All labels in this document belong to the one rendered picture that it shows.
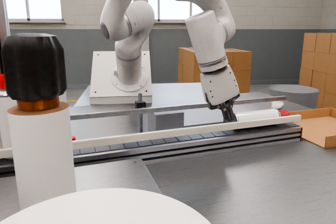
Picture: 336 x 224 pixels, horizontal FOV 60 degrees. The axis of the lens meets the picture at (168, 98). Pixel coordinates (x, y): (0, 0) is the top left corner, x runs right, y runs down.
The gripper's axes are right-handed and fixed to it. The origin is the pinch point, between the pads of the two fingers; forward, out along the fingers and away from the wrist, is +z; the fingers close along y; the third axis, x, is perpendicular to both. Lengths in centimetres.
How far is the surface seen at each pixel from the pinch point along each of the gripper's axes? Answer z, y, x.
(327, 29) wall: 138, -458, -407
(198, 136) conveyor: 0.9, 12.1, 2.2
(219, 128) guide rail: 0.6, 5.9, 4.3
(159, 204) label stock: -22, 33, 52
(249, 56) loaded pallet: 75, -178, -269
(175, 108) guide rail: -7.9, 14.2, -3.3
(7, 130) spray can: -23, 56, 3
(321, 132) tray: 21.6, -31.4, 1.8
